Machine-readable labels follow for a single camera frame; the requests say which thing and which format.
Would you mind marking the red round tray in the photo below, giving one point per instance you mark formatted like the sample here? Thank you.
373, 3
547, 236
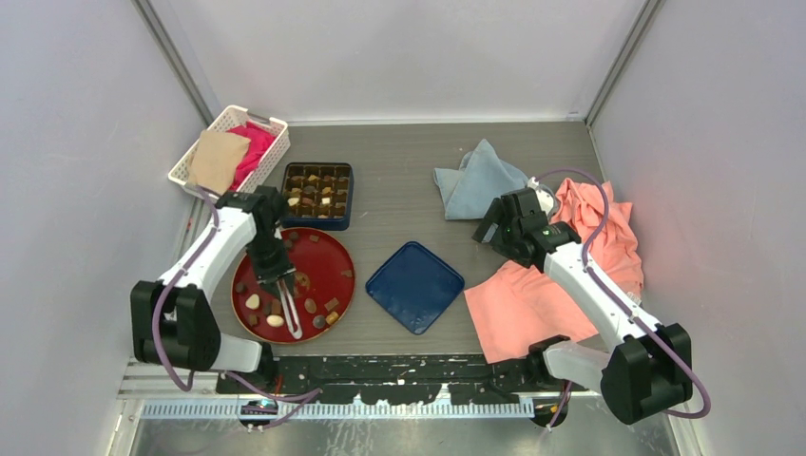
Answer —
324, 283

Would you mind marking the magenta cloth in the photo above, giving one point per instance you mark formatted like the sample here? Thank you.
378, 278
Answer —
259, 142

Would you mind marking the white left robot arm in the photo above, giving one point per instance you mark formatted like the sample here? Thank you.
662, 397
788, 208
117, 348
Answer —
172, 319

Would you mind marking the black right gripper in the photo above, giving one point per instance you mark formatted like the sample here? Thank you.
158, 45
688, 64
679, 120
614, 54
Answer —
496, 215

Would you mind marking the white oval chocolate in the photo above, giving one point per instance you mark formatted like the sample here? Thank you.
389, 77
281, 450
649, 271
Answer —
252, 302
275, 320

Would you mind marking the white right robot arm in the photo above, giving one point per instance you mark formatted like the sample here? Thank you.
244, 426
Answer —
646, 367

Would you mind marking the white plastic basket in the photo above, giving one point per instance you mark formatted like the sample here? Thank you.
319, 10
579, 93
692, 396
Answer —
230, 117

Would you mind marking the beige cloth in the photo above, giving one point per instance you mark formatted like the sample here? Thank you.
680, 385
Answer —
215, 160

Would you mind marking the blue tin lid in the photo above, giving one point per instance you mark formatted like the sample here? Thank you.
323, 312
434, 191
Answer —
415, 286

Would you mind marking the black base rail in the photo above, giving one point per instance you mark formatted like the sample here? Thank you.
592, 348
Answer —
403, 379

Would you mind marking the blue chocolate tin box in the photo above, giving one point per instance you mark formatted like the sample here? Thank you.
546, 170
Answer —
319, 195

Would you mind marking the metal tongs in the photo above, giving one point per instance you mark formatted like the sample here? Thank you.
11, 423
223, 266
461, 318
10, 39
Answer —
288, 305

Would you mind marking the light blue denim cloth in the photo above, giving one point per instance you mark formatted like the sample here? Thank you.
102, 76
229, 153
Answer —
467, 191

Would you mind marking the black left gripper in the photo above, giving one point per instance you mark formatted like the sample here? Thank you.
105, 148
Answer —
268, 276

